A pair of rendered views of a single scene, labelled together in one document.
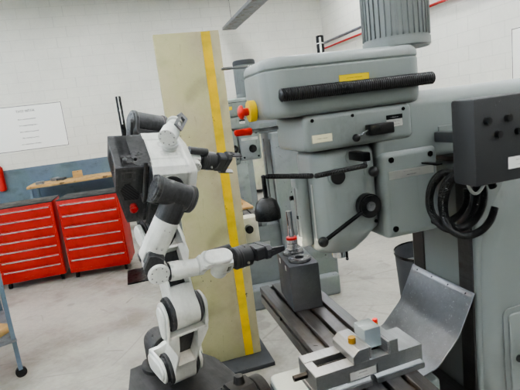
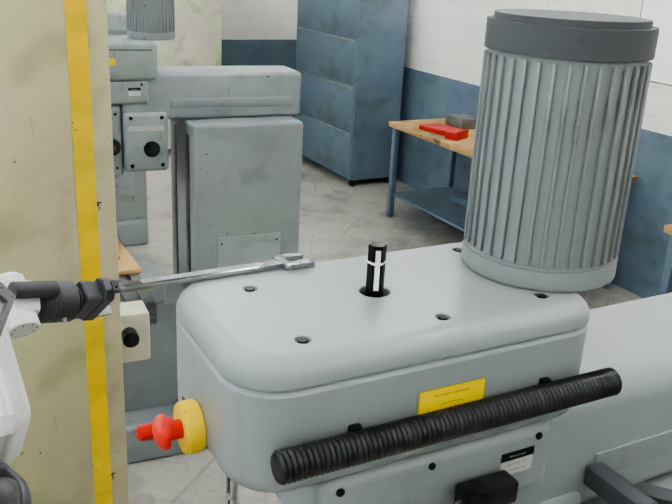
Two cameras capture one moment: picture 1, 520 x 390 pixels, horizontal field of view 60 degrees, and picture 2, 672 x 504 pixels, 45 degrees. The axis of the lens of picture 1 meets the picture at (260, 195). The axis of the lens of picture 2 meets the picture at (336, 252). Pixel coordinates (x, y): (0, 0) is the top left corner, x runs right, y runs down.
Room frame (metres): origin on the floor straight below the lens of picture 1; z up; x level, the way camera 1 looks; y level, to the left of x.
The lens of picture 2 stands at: (0.50, 0.03, 2.27)
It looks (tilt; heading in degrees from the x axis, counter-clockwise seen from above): 20 degrees down; 346
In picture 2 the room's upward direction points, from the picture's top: 3 degrees clockwise
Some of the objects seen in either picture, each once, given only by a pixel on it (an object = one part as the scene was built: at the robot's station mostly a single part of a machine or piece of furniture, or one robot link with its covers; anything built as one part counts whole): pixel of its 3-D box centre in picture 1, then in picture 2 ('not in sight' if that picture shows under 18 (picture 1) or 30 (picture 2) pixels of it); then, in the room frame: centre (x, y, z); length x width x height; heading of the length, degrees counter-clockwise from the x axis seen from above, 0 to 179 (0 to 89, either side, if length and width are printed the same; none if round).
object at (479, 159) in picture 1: (497, 138); not in sight; (1.11, -0.60, 1.62); 0.20 x 0.09 x 0.21; 105
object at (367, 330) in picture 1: (367, 333); not in sight; (1.22, -0.26, 1.08); 0.06 x 0.05 x 0.06; 18
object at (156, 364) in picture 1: (176, 359); not in sight; (1.92, 0.48, 0.68); 0.21 x 0.20 x 0.13; 32
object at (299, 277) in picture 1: (298, 276); not in sight; (1.78, -0.12, 1.07); 0.22 x 0.12 x 0.20; 9
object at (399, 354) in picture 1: (360, 354); not in sight; (1.21, -0.23, 1.02); 0.35 x 0.15 x 0.11; 108
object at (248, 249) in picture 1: (252, 253); not in sight; (1.73, 0.06, 1.20); 0.13 x 0.12 x 0.10; 31
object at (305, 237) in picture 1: (302, 211); not in sight; (1.33, -0.12, 1.45); 0.04 x 0.04 x 0.21; 15
